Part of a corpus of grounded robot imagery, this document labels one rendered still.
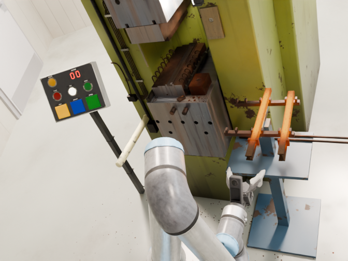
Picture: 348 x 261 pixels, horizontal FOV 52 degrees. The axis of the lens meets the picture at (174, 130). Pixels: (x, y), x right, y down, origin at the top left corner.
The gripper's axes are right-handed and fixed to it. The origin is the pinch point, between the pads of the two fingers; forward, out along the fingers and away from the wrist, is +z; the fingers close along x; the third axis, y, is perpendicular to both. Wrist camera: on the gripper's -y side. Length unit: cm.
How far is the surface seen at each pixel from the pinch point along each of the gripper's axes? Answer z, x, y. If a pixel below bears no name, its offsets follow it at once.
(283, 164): 24.2, 7.8, 26.3
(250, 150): 7.7, 0.1, -1.3
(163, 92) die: 50, -60, 0
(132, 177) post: 40, -111, 73
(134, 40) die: 50, -64, -35
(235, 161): 24.4, -16.2, 26.3
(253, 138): 15.2, -0.1, -1.5
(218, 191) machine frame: 44, -45, 83
